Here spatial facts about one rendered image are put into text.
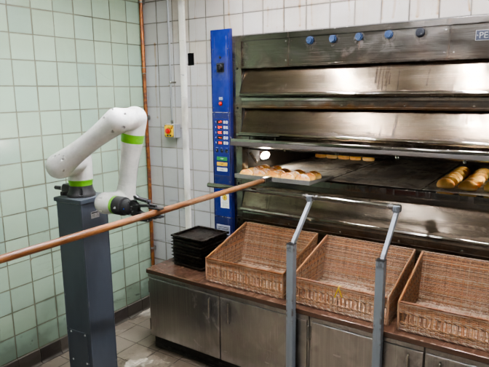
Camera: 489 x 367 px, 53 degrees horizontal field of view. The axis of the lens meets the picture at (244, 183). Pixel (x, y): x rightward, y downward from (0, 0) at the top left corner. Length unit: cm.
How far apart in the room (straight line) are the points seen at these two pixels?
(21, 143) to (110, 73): 84
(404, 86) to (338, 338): 140
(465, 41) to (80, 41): 235
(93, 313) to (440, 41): 235
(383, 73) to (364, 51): 18
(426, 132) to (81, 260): 197
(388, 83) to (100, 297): 199
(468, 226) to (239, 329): 142
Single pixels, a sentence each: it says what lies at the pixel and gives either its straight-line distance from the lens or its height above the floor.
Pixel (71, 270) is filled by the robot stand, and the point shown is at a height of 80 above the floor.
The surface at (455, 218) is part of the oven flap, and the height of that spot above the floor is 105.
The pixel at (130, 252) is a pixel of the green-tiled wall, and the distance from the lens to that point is 395.
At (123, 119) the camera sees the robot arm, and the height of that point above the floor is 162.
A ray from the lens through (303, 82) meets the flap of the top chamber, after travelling 311.
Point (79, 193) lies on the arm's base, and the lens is 272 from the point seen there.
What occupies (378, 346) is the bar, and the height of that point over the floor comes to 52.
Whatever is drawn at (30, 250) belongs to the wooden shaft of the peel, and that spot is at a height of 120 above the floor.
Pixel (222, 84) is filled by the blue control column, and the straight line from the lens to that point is 340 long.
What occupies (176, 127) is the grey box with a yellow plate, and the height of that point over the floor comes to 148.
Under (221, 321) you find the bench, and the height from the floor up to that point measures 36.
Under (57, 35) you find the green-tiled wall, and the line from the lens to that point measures 346.
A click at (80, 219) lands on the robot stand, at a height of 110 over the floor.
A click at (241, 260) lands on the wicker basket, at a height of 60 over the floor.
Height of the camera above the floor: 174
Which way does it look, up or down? 11 degrees down
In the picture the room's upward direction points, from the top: 1 degrees counter-clockwise
